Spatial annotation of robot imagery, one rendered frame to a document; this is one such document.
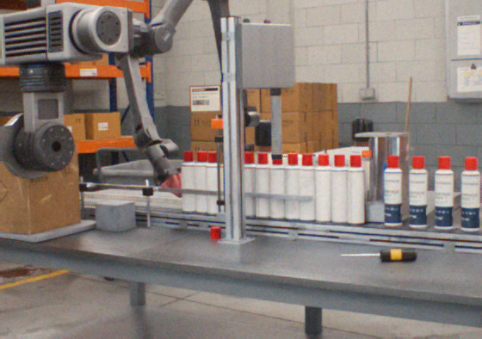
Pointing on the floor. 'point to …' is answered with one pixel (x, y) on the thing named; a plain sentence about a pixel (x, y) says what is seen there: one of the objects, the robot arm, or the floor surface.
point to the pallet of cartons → (301, 115)
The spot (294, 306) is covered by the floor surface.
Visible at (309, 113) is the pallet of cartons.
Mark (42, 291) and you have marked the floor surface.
